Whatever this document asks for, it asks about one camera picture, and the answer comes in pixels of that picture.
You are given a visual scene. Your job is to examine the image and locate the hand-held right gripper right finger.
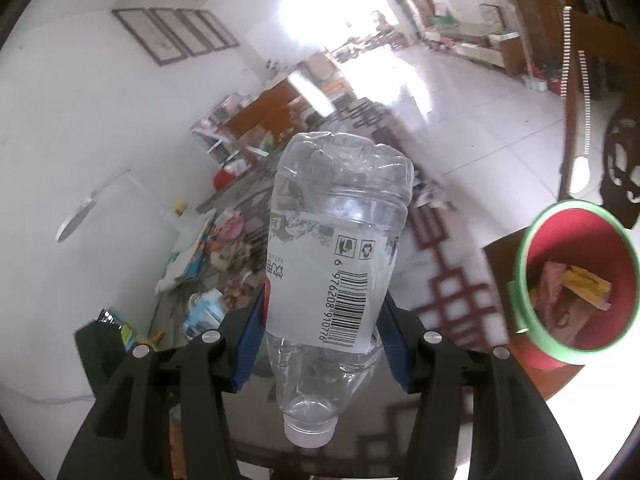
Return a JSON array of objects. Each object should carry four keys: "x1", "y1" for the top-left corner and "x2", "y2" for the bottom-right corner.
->
[{"x1": 375, "y1": 295, "x2": 586, "y2": 480}]

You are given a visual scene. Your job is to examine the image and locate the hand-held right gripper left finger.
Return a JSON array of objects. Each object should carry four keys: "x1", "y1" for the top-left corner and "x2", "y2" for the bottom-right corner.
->
[{"x1": 70, "y1": 287, "x2": 268, "y2": 480}]

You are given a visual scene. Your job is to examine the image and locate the blue white carton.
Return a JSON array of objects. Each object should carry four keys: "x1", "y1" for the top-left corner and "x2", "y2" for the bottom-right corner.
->
[{"x1": 182, "y1": 287, "x2": 228, "y2": 338}]

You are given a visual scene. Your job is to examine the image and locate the pile of pink wrappers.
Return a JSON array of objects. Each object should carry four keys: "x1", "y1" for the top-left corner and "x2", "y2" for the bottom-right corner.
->
[{"x1": 210, "y1": 210, "x2": 261, "y2": 306}]

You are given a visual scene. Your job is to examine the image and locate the clear plastic bottle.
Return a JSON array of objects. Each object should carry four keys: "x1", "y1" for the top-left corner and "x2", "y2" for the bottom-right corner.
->
[{"x1": 263, "y1": 131, "x2": 415, "y2": 448}]

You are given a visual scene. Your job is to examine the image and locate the yellow cardboard box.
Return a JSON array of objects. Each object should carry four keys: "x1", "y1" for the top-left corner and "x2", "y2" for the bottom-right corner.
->
[{"x1": 562, "y1": 266, "x2": 613, "y2": 311}]

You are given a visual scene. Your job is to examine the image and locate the red bin with green rim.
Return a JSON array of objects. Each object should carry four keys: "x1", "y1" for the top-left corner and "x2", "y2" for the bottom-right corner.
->
[{"x1": 507, "y1": 200, "x2": 640, "y2": 371}]

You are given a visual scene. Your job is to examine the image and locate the stack of papers and books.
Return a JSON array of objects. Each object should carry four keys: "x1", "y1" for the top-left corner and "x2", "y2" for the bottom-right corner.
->
[{"x1": 155, "y1": 210, "x2": 221, "y2": 293}]

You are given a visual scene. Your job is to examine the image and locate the white book rack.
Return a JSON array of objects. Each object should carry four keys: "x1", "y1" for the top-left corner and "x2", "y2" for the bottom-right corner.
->
[{"x1": 190, "y1": 95, "x2": 251, "y2": 161}]

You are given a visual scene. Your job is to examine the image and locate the wooden bench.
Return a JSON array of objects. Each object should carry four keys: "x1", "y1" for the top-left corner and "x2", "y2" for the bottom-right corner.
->
[{"x1": 220, "y1": 60, "x2": 351, "y2": 161}]

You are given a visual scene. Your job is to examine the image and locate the carved wooden chair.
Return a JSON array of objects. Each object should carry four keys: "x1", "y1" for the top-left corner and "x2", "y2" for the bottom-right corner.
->
[{"x1": 557, "y1": 7, "x2": 640, "y2": 211}]

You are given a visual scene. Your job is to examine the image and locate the wooden television cabinet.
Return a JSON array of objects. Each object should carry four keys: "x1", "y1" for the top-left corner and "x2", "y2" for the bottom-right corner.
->
[{"x1": 420, "y1": 25, "x2": 526, "y2": 73}]

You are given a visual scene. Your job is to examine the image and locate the dark framed wall picture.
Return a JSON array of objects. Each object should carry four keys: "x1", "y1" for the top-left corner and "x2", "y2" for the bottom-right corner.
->
[
  {"x1": 152, "y1": 8, "x2": 208, "y2": 57},
  {"x1": 177, "y1": 10, "x2": 226, "y2": 53},
  {"x1": 112, "y1": 8, "x2": 183, "y2": 67},
  {"x1": 200, "y1": 10, "x2": 240, "y2": 50}
]

